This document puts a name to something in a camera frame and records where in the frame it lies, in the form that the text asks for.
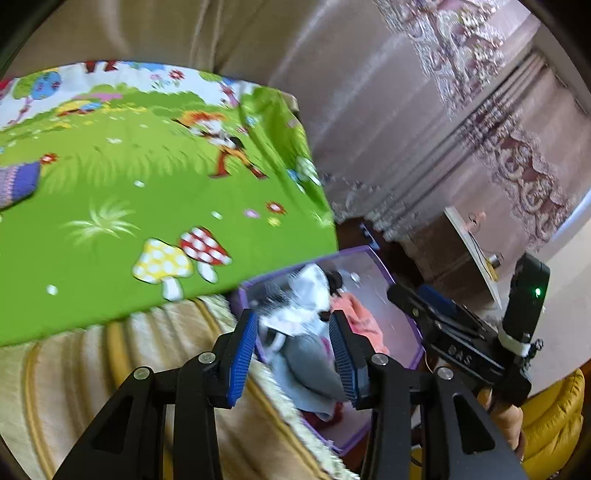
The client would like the light blue towel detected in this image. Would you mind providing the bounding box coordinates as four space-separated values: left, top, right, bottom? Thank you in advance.
295 390 345 422

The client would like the pink cloth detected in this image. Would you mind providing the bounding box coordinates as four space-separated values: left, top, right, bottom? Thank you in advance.
330 293 385 357

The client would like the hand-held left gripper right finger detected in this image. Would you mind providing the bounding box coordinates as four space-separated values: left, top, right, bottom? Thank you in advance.
329 310 529 480

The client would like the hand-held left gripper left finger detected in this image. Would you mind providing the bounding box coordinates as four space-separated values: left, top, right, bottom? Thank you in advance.
51 308 259 480

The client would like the brown wooden furniture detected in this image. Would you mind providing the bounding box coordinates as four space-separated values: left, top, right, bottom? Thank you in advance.
405 217 497 301

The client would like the black white checked cloth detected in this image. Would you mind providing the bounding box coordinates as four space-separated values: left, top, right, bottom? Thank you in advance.
256 284 301 324

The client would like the grey drawstring bag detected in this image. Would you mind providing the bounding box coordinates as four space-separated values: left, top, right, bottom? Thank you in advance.
277 332 348 412

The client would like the purple striped knitted cloth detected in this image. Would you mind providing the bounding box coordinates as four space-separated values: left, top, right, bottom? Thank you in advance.
0 161 42 212

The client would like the white tabletop board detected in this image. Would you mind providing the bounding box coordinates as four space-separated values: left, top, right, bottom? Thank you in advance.
443 205 502 311

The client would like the purple cardboard box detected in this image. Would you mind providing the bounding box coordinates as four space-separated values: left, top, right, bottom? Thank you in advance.
231 246 426 459

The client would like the yellow cushion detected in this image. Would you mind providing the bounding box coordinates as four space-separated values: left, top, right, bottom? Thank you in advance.
521 369 587 480

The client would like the green cartoon printed sheet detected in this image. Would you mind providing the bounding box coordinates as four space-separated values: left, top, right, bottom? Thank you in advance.
0 62 339 348

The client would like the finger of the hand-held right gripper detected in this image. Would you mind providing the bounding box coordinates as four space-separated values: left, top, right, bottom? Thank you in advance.
387 282 462 336
418 285 485 330

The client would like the person's right hand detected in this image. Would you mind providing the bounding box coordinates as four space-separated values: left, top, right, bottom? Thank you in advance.
479 389 526 459

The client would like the embroidered mauve curtain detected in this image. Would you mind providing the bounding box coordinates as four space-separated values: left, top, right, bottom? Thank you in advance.
268 0 591 259

